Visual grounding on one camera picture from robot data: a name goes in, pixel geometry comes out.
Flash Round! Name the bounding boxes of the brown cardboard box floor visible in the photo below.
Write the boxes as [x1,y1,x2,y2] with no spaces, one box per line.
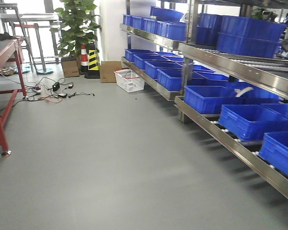
[100,61,122,83]

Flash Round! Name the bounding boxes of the yellow black traffic cone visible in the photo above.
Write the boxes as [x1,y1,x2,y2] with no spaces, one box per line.
[85,42,100,79]

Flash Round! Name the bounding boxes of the red white traffic cone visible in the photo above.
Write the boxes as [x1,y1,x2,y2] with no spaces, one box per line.
[80,44,88,74]

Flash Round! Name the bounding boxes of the small cardboard box by plant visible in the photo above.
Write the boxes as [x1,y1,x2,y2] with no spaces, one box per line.
[61,57,79,78]

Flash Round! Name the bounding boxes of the metal shelf rack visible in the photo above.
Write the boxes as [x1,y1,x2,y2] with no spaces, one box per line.
[120,0,288,199]

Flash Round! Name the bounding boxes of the green potted plant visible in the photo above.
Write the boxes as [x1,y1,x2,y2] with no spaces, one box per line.
[54,0,100,58]

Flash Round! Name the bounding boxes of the white wire basket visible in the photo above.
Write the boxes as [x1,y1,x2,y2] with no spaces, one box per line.
[114,69,144,93]

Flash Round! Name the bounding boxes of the black power adapter cables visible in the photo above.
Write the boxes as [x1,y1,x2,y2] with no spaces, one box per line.
[0,76,96,113]

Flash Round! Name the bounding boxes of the red metal table frame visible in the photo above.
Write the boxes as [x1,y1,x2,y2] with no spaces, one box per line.
[0,37,27,158]

